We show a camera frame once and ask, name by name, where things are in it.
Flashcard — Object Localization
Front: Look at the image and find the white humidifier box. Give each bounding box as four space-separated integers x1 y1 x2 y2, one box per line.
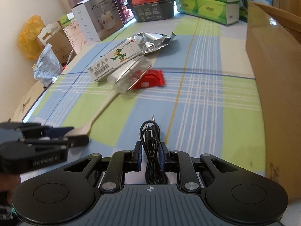
72 0 123 42

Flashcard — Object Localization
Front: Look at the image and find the black basket with packs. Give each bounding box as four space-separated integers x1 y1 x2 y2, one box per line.
127 0 176 22

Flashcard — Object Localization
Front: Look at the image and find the grey plastic bag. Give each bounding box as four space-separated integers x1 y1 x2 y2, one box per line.
33 43 63 87

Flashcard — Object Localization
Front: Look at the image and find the white wooden shoehorn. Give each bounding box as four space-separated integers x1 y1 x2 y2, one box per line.
64 90 119 138

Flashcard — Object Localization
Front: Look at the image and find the brown cardboard box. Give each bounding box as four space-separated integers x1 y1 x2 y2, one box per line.
246 2 300 201

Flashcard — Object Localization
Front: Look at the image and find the silver foil bag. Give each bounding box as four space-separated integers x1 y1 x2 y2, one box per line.
132 32 176 55

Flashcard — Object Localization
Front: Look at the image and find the black audio cable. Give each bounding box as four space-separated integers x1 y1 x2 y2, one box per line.
139 114 170 185

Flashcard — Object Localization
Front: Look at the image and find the brown hanging card box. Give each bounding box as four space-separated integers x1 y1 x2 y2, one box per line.
36 22 77 65

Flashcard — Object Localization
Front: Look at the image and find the purple box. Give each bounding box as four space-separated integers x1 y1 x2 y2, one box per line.
115 0 134 24

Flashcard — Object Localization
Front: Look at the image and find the white parrot ointment box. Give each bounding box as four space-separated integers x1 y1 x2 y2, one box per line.
87 39 141 82

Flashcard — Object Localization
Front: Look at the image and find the red snack packet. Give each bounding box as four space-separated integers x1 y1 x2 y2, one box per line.
133 69 165 89

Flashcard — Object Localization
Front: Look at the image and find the yellow plastic bag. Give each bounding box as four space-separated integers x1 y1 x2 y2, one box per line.
18 15 45 60

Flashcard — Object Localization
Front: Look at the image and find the pink white paper bag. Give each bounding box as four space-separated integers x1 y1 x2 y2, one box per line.
63 19 88 54

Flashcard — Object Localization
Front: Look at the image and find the checkered tablecloth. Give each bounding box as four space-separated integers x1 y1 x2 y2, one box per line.
24 13 265 175

